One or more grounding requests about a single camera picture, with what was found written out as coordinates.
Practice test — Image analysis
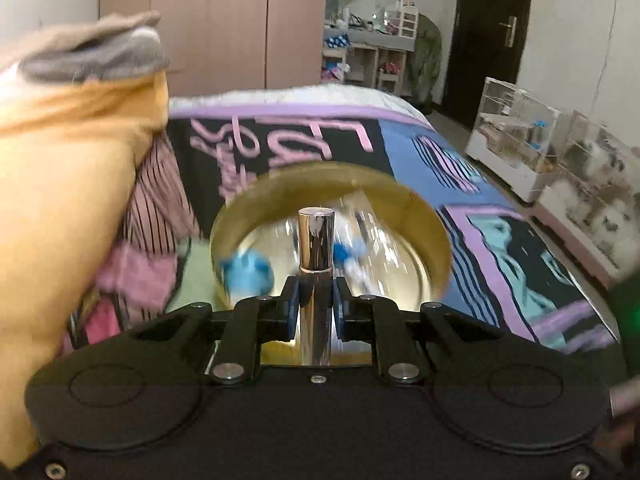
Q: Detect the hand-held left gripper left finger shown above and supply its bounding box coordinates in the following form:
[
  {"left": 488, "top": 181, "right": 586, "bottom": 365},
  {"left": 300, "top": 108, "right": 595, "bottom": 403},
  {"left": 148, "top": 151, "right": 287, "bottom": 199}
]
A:
[{"left": 126, "top": 276, "right": 301, "bottom": 386}]

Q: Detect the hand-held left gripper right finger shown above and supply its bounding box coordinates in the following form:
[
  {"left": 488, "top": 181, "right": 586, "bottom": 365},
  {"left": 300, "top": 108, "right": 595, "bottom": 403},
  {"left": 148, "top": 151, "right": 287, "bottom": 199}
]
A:
[{"left": 334, "top": 276, "right": 503, "bottom": 386}]

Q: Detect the silver metal tube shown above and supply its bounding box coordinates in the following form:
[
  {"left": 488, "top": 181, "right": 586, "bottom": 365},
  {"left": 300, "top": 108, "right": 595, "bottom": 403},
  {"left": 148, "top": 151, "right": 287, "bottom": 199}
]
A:
[{"left": 297, "top": 206, "right": 335, "bottom": 367}]

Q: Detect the gold round tin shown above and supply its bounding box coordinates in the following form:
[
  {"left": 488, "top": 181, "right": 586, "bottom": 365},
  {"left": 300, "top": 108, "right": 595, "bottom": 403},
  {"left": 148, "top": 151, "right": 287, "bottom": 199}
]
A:
[{"left": 210, "top": 161, "right": 454, "bottom": 363}]

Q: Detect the blue small toy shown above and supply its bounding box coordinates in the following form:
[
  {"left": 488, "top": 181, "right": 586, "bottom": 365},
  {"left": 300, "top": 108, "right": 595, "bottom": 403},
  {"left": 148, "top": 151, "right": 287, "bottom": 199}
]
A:
[{"left": 219, "top": 251, "right": 277, "bottom": 298}]

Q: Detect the white pet cage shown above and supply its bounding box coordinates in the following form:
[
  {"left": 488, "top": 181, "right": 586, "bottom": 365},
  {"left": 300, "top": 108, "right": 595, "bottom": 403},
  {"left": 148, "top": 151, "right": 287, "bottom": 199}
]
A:
[
  {"left": 530, "top": 110, "right": 640, "bottom": 290},
  {"left": 464, "top": 77, "right": 564, "bottom": 204}
]

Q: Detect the pink striped cloth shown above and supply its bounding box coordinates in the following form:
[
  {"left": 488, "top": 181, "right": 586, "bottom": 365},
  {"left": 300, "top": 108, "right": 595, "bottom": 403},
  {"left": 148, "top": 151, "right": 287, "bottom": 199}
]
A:
[{"left": 64, "top": 134, "right": 202, "bottom": 352}]

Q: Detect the printed blanket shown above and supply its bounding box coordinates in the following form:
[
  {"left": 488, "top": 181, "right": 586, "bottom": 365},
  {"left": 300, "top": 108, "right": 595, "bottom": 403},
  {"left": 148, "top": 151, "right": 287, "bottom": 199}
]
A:
[{"left": 166, "top": 105, "right": 620, "bottom": 357}]

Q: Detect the grey bed sheet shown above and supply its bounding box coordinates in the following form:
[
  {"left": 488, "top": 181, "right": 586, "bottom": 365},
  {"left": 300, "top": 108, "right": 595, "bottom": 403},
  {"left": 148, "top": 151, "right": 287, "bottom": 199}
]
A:
[{"left": 169, "top": 84, "right": 432, "bottom": 128}]

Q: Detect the yellow pillow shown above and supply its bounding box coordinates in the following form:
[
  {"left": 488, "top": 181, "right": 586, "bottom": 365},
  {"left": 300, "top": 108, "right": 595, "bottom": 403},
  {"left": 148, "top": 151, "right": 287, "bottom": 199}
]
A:
[{"left": 0, "top": 71, "right": 172, "bottom": 472}]

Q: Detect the cluttered desk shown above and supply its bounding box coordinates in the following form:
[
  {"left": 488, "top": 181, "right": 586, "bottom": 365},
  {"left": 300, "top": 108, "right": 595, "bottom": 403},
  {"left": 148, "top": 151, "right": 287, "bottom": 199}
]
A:
[{"left": 320, "top": 0, "right": 420, "bottom": 97}]

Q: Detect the green hanging coat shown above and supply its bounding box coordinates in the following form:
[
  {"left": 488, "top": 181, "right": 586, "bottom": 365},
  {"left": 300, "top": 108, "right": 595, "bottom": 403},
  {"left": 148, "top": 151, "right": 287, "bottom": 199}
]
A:
[{"left": 406, "top": 12, "right": 444, "bottom": 107}]

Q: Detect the wooden wardrobe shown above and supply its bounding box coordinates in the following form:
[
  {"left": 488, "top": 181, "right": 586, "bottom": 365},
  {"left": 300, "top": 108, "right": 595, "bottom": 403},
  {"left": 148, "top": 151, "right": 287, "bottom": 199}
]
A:
[{"left": 98, "top": 0, "right": 334, "bottom": 99}]

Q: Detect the plastic drawer organizer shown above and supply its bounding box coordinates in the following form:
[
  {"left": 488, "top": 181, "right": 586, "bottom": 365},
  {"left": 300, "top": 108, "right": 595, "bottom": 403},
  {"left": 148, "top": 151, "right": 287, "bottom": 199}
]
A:
[{"left": 384, "top": 2, "right": 419, "bottom": 39}]

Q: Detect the dark door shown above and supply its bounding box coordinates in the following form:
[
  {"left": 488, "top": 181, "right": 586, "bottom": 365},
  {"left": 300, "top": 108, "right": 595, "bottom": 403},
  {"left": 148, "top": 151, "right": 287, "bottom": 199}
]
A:
[{"left": 442, "top": 0, "right": 534, "bottom": 132}]

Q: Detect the grey brown cloth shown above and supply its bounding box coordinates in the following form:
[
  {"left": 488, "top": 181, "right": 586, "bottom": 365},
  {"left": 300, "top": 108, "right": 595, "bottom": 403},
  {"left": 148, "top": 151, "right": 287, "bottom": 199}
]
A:
[{"left": 0, "top": 10, "right": 172, "bottom": 85}]

